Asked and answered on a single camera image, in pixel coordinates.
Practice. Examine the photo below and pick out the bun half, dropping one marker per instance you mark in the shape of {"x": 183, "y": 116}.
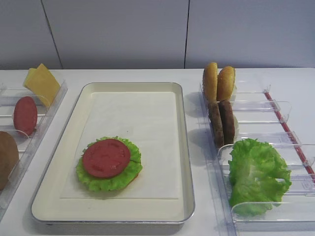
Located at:
{"x": 210, "y": 81}
{"x": 226, "y": 81}

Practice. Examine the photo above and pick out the yellow cheese slice back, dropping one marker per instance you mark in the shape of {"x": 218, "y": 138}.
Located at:
{"x": 26, "y": 81}

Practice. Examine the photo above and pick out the cream metal tray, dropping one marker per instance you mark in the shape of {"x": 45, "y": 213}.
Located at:
{"x": 48, "y": 205}

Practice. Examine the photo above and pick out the bun half left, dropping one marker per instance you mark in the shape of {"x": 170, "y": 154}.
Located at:
{"x": 210, "y": 81}

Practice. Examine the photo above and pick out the bun half right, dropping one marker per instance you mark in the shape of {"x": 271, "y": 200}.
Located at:
{"x": 226, "y": 81}

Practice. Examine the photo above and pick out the clear acrylic rack right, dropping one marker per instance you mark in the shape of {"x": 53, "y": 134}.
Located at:
{"x": 254, "y": 118}

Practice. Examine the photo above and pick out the brown meat patty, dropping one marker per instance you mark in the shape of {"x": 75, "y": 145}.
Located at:
{"x": 215, "y": 118}
{"x": 227, "y": 120}

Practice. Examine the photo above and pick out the white paper tray liner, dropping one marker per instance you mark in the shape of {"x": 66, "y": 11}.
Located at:
{"x": 149, "y": 120}

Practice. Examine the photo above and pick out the green lettuce leaf in rack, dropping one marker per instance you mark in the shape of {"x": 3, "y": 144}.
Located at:
{"x": 258, "y": 176}

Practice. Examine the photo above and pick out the red tomato slice in rack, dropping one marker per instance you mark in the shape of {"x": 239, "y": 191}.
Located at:
{"x": 25, "y": 115}

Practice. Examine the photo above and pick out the clear acrylic rack left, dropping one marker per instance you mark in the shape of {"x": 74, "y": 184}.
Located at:
{"x": 27, "y": 145}

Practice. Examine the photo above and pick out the brown meat patty right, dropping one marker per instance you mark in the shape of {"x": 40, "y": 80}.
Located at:
{"x": 227, "y": 120}

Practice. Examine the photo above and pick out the clear acrylic rack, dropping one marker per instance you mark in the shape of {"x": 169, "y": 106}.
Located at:
{"x": 27, "y": 145}
{"x": 254, "y": 118}

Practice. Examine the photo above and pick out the red tomato slice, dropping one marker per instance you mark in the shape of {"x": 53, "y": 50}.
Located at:
{"x": 106, "y": 158}
{"x": 25, "y": 115}

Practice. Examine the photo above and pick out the green lettuce on tray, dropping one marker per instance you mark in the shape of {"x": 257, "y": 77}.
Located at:
{"x": 118, "y": 182}

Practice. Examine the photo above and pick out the brown meat patty left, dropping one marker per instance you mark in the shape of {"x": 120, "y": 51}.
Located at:
{"x": 215, "y": 118}

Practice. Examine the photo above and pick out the brown bun in left rack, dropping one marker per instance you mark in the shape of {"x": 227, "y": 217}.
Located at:
{"x": 9, "y": 156}

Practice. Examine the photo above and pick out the yellow cheese slice front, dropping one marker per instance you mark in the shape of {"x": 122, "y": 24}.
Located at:
{"x": 44, "y": 85}

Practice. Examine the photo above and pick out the yellow cheese slice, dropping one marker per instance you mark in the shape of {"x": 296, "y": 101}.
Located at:
{"x": 26, "y": 81}
{"x": 44, "y": 85}

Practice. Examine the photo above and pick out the red rod on rack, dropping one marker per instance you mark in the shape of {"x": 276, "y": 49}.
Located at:
{"x": 290, "y": 135}

